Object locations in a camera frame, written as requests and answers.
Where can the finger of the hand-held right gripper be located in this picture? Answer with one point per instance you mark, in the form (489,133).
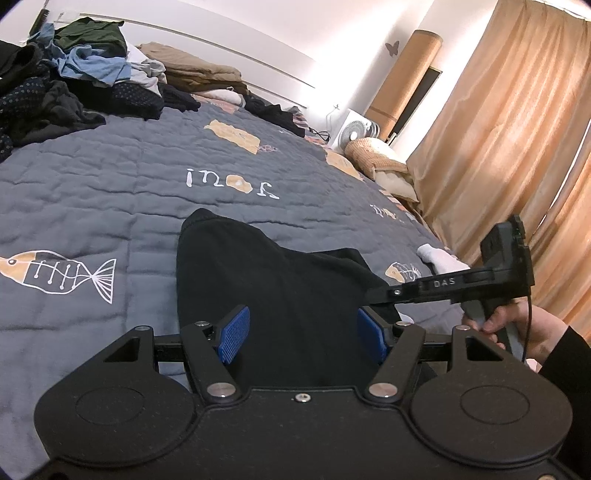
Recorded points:
(397,293)

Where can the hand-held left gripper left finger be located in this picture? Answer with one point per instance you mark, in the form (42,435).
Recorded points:
(233,334)

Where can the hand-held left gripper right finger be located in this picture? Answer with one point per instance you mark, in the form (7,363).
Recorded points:
(371,334)

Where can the black t-shirt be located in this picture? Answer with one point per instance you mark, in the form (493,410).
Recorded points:
(286,300)

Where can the person's right forearm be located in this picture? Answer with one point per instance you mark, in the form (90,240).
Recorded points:
(572,369)

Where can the person's right hand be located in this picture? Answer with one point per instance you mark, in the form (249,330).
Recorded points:
(540,327)

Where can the white folded garment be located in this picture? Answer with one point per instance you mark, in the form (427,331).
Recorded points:
(443,263)

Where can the tan pillow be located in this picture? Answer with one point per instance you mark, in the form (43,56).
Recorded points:
(378,161)

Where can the tan curtain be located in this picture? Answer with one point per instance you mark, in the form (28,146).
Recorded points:
(508,115)

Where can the white fan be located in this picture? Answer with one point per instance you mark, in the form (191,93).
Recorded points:
(358,131)

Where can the grey quilted bedspread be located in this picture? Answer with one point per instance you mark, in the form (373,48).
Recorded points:
(115,203)

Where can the black framed panel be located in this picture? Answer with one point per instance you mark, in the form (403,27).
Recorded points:
(422,94)

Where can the rolled tan mat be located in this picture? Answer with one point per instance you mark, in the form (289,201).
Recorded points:
(406,74)

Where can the black crumpled garment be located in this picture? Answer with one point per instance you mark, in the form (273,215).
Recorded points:
(274,115)

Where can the white pillow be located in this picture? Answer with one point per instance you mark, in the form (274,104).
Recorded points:
(221,98)

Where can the small black garment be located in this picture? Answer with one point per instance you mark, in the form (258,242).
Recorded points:
(180,99)

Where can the navy dotted garment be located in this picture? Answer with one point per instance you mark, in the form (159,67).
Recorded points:
(18,110)
(136,101)

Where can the tan folded garment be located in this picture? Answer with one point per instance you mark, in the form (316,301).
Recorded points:
(194,67)

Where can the dark grey garment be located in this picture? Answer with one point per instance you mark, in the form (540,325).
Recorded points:
(60,115)

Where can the white grey shirt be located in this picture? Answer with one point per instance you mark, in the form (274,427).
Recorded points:
(145,69)

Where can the light blue shirt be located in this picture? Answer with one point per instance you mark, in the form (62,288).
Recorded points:
(97,69)

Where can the green shirt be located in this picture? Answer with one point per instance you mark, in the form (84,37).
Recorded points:
(92,37)

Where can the blue denim garment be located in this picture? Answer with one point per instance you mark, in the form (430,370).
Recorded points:
(44,37)

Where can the black hairbrush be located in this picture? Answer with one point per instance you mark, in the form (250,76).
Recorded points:
(44,21)

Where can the butterfly wall sticker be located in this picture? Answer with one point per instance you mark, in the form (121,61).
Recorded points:
(392,48)

